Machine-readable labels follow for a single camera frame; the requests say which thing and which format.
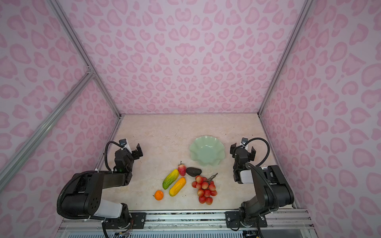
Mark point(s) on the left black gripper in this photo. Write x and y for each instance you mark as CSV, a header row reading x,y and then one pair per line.
x,y
136,152

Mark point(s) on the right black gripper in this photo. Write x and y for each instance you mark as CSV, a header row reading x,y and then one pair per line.
x,y
242,151

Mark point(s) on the green yellow fake mango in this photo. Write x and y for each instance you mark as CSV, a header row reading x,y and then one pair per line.
x,y
172,177

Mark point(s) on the small fake orange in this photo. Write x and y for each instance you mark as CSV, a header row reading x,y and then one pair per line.
x,y
159,195

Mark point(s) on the red pink fake peach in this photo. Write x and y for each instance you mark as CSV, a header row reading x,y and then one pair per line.
x,y
182,169

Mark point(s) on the yellow orange fake mango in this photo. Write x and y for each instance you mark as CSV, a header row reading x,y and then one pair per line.
x,y
177,187

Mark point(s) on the red fake lychee bunch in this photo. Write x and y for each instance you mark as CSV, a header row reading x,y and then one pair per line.
x,y
206,188

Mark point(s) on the dark fake avocado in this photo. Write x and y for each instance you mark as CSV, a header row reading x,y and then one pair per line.
x,y
193,172

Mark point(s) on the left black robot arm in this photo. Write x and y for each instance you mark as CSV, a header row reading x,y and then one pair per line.
x,y
81,198

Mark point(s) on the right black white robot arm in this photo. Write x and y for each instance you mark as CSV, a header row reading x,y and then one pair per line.
x,y
271,188

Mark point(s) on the green scalloped fruit bowl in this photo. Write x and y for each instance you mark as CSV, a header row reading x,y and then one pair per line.
x,y
207,151

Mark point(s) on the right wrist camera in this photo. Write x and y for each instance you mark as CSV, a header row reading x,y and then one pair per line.
x,y
244,142

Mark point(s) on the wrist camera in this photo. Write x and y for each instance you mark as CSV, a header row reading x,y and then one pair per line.
x,y
125,144
244,142

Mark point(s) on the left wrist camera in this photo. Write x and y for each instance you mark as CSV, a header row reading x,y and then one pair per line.
x,y
125,144

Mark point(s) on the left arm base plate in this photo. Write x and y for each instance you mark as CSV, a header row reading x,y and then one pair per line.
x,y
135,220

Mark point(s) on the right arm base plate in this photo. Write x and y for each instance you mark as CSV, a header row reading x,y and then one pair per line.
x,y
236,219

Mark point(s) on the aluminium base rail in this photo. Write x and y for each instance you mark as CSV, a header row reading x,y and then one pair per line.
x,y
284,223

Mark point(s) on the diagonal aluminium frame bar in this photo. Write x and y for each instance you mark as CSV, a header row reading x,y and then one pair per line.
x,y
21,156

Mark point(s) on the right corner aluminium post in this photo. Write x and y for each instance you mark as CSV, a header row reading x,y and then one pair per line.
x,y
294,35

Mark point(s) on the corner aluminium post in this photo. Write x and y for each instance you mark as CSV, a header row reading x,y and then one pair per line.
x,y
78,45
294,35

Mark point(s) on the left corner aluminium post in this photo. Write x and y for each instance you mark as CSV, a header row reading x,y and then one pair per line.
x,y
78,45

